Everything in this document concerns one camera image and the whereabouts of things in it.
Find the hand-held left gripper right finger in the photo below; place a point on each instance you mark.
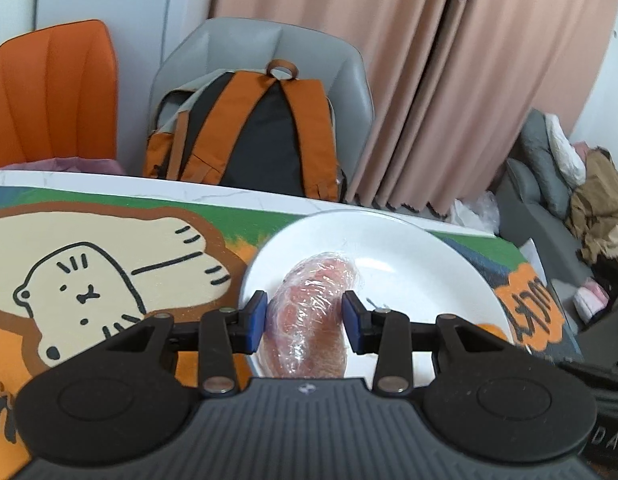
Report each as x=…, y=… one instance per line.
x=351, y=327

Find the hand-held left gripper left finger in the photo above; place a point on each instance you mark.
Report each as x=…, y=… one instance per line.
x=256, y=321

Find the plastic-wrapped sausage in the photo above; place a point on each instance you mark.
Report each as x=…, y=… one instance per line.
x=309, y=300

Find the white plate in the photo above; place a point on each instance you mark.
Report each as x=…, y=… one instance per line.
x=419, y=270

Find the pink cloth item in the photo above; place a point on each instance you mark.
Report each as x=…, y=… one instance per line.
x=591, y=300

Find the white plastic bag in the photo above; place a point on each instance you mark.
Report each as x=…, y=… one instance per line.
x=476, y=212

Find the orange and black backpack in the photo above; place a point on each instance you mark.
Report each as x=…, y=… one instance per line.
x=259, y=135

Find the cartoon cat printed mat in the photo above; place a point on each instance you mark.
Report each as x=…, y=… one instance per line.
x=89, y=220

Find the grey sofa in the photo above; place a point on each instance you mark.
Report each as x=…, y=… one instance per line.
x=534, y=220

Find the brown clothes pile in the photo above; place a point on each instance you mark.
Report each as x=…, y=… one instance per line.
x=599, y=195

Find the grey cushion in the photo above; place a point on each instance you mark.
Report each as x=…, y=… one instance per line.
x=539, y=160

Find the white quilted cushion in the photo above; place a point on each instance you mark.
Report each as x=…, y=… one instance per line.
x=565, y=152

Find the grey chair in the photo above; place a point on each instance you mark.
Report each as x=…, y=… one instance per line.
x=269, y=45

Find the orange chair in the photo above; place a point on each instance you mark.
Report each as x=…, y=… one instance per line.
x=54, y=95

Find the pink curtain panel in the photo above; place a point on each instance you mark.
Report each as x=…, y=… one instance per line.
x=514, y=60
x=314, y=0

